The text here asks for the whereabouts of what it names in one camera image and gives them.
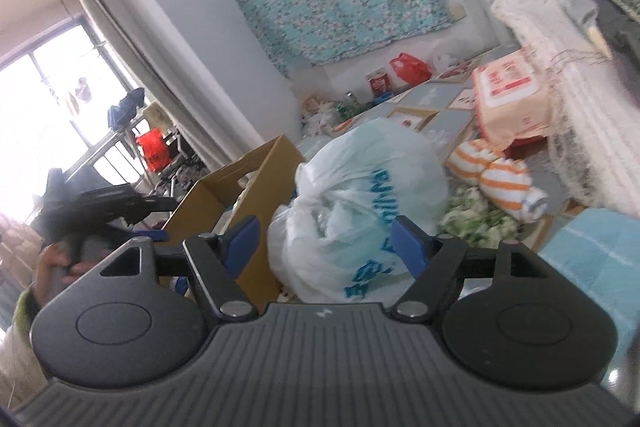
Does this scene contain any red plastic bag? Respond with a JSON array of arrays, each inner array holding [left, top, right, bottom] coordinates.
[[390, 53, 433, 87]]

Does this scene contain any orange wet wipes pack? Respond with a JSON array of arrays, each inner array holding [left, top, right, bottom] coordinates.
[[472, 50, 551, 152]]

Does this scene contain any orange striped sock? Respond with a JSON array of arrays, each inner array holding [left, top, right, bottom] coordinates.
[[446, 140, 548, 223]]

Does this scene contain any teal checked towel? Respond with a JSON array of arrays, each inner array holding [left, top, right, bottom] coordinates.
[[540, 208, 639, 390]]

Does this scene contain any white plastic shopping bag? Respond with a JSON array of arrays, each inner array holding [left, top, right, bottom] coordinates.
[[267, 118, 449, 307]]

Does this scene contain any white water dispenser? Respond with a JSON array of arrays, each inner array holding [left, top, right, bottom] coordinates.
[[476, 0, 534, 48]]

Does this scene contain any red bag on rack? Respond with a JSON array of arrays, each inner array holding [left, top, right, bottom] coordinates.
[[136, 129, 171, 172]]

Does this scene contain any red drink carton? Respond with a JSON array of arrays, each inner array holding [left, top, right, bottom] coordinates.
[[367, 68, 393, 98]]

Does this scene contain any green white scrunched cloth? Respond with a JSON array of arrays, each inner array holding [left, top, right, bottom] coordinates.
[[438, 186, 521, 248]]

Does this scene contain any person left hand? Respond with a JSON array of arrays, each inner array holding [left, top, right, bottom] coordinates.
[[32, 243, 111, 309]]

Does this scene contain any brown cardboard box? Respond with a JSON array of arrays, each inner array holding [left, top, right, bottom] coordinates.
[[164, 135, 304, 311]]

